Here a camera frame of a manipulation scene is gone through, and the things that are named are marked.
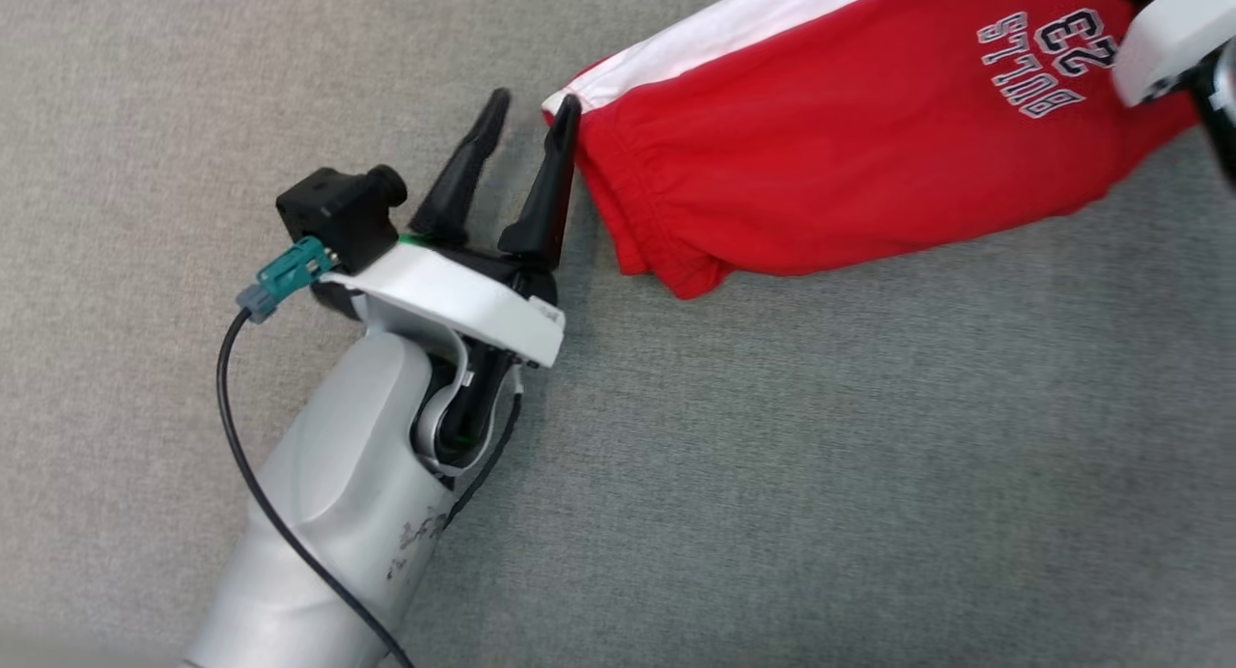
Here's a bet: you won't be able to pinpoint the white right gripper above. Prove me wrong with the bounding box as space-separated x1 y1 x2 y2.
1110 0 1236 110

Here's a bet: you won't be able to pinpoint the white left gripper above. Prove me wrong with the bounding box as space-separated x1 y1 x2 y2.
319 88 583 371

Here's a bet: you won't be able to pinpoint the red shorts with number print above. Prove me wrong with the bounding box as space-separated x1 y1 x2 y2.
540 0 1205 301

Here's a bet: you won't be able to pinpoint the teal left camera connector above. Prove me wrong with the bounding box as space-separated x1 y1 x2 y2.
236 235 338 324

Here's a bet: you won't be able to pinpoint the thin black left gripper cable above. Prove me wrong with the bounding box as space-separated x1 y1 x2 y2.
437 381 525 536

